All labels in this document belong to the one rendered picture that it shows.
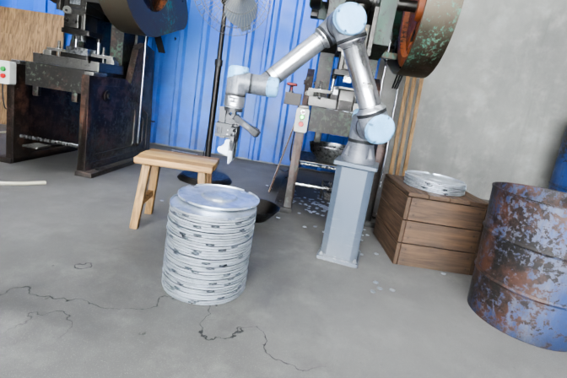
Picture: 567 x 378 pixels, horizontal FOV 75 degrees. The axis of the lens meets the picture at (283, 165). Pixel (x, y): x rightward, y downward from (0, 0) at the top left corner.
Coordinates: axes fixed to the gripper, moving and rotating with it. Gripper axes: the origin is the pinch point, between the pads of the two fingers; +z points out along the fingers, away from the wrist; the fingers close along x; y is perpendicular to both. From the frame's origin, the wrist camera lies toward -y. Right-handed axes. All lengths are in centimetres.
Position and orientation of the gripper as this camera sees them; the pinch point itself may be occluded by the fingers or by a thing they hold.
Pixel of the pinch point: (232, 159)
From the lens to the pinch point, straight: 145.3
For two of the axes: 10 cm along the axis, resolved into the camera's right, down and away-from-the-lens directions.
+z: -1.6, 9.7, 1.9
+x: -0.6, 1.8, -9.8
